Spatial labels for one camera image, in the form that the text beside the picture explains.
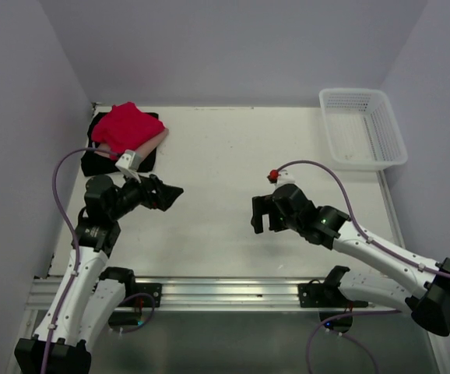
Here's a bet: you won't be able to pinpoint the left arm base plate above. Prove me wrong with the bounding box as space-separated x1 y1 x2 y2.
88 282 163 309

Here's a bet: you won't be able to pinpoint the white plastic basket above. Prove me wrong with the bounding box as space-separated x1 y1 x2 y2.
319 88 408 172

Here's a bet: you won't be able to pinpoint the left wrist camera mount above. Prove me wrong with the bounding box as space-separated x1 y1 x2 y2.
115 150 142 182

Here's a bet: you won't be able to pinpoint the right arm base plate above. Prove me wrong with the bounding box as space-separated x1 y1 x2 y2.
297 266 368 308

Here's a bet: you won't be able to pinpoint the folded black t shirt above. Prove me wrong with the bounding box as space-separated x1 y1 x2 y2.
81 112 157 177

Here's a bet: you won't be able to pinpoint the red t shirt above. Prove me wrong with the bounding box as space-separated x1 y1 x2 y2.
92 102 166 153

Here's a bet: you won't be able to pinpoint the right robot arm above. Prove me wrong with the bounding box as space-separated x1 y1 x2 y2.
251 183 450 337

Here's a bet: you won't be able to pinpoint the folded pink t shirt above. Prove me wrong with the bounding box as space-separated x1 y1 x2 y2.
96 129 169 160

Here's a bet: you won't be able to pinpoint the aluminium rail frame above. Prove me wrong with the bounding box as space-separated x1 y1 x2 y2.
5 249 450 374

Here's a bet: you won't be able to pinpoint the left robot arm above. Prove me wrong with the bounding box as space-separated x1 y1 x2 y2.
14 175 184 373

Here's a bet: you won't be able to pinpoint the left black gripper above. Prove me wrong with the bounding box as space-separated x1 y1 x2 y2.
107 168 182 221

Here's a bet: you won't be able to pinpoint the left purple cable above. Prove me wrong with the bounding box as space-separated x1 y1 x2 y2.
40 146 156 374

